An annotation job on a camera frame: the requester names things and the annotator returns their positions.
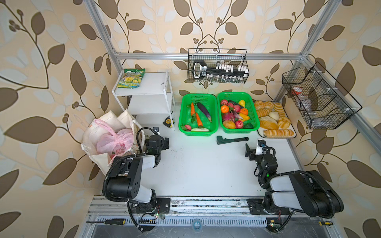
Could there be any pink plastic grocery bag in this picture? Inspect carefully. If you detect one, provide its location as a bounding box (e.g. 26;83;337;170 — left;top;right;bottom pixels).
94;119;134;159

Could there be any cream canvas tote bag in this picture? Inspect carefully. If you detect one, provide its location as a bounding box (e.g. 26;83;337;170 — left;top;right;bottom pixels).
81;110;145;174

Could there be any green basket with vegetables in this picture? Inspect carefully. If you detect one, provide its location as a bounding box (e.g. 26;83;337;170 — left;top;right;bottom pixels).
179;94;218;136

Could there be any yellow-green snack packet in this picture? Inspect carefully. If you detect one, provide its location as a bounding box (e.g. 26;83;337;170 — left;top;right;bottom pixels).
117;69;145;89

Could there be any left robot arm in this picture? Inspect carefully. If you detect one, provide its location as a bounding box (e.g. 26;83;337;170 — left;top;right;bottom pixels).
102;127;170;208

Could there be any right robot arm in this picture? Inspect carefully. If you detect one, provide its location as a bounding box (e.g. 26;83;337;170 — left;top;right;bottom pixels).
245;140;344;219

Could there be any yellow black tape measure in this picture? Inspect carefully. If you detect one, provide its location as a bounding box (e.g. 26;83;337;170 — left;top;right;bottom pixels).
163;117;175;129

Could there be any tray of bread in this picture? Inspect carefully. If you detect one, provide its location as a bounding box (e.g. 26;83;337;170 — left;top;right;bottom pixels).
254;100;296;139

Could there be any white-green cucumber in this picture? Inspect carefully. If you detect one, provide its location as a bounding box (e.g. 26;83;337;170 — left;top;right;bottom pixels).
191;128;209;132

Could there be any white two-tier shelf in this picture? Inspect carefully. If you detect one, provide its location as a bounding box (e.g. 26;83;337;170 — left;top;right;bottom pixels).
112;70;175;128

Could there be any orange carrot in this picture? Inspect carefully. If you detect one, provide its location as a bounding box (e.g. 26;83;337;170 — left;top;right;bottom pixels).
190;103;195;117

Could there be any green black wrench tool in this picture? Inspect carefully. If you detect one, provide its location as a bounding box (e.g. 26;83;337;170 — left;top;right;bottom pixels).
216;136;250;145

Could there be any green basket with fruit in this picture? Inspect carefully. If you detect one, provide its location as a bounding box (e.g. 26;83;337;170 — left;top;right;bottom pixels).
217;92;260;134

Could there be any purple eggplant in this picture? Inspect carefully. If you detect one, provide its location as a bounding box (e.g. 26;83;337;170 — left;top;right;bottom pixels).
196;102;212;123

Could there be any red-capped bottle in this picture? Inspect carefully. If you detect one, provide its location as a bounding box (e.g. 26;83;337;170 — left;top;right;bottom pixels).
291;86;312;111

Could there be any black wire basket right wall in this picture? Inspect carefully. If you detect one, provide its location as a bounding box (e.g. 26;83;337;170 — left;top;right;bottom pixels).
282;62;363;130

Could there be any black wire basket wall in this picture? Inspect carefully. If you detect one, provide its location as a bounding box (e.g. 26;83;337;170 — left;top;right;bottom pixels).
282;62;363;130
187;48;250;84

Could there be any yellow-handled screwdriver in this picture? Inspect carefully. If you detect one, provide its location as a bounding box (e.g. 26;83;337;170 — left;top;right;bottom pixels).
318;221;333;227

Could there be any black-handled screwdriver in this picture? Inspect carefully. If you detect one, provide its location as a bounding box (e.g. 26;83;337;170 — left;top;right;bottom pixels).
86;218;126;226

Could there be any black wire basket back wall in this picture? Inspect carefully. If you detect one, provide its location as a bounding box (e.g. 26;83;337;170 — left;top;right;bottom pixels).
187;48;250;84

